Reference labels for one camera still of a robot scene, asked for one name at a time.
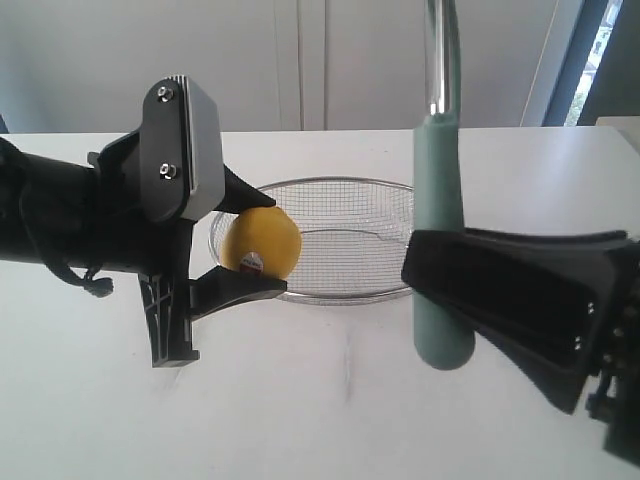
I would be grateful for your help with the yellow lemon with sticker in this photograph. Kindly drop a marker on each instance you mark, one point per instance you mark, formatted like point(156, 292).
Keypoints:
point(262, 240)

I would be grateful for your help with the oval metal mesh basket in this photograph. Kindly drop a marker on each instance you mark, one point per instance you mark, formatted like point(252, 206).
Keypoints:
point(355, 232)

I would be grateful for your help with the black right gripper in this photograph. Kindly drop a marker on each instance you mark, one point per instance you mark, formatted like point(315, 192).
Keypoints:
point(563, 309)

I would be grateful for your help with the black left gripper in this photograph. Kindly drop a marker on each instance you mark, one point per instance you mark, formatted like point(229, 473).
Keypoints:
point(124, 240)

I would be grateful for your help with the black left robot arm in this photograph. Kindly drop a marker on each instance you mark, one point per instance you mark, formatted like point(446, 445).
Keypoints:
point(78, 220)

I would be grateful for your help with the window with dark frame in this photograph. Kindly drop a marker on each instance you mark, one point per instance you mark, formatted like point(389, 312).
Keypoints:
point(604, 44)

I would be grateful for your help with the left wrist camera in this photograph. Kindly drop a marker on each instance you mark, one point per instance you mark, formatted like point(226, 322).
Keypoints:
point(181, 160)

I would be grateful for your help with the white cabinet doors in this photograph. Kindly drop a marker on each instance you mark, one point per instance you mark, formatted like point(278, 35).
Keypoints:
point(84, 66)

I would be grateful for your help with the teal handled peeler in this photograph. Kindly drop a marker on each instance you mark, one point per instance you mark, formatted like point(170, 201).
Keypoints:
point(442, 341)

